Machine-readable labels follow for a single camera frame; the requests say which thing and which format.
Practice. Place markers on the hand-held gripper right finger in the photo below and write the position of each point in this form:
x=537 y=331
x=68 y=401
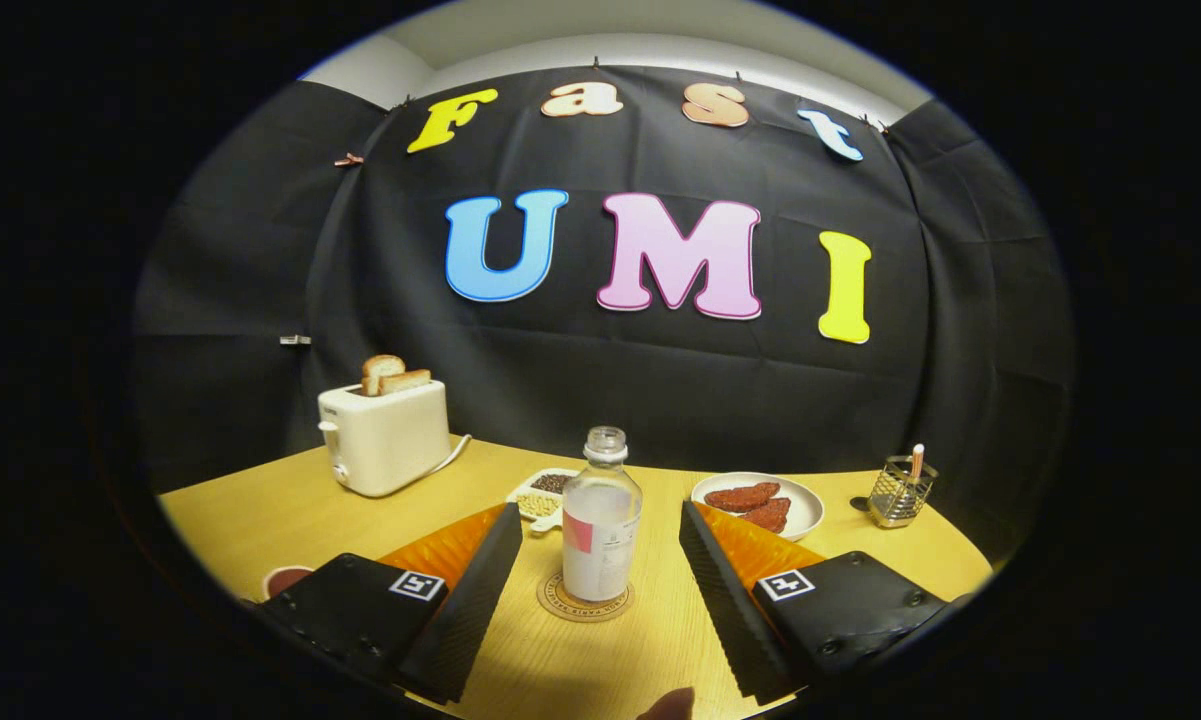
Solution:
x=735 y=620

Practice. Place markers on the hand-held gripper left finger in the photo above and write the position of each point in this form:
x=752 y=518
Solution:
x=465 y=620

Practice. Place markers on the round wooden coaster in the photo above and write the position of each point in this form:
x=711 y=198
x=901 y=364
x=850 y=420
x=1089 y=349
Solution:
x=552 y=603

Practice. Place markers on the clear juice bottle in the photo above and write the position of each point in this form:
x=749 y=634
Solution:
x=600 y=550

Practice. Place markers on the red sausage piece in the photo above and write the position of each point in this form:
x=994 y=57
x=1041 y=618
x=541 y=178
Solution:
x=740 y=497
x=770 y=516

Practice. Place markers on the white round plate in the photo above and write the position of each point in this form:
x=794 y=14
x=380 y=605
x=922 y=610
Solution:
x=805 y=510

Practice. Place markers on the white divided dish with grains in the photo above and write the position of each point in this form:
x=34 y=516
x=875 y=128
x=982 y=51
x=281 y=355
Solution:
x=540 y=500

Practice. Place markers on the cream toaster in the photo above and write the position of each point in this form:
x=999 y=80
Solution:
x=390 y=440

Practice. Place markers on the wooden table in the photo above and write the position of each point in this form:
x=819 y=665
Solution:
x=260 y=520

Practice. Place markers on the toast slice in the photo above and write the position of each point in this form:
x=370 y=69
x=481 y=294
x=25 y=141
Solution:
x=378 y=368
x=408 y=381

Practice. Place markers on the pink clip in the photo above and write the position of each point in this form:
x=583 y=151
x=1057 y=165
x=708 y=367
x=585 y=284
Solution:
x=349 y=159

